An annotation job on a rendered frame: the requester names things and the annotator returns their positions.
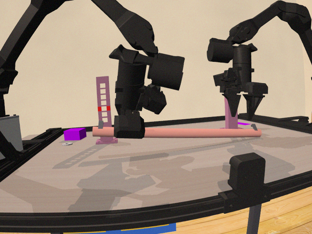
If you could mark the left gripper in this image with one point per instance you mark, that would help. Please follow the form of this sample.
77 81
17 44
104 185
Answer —
128 123

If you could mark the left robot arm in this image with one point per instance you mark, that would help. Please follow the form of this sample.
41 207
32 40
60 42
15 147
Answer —
164 70

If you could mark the long salmon-pink rail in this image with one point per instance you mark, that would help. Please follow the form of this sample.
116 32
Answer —
101 131

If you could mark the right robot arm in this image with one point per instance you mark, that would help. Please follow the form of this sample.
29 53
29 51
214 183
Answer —
222 51

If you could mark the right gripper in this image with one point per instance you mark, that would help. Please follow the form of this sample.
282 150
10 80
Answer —
255 91

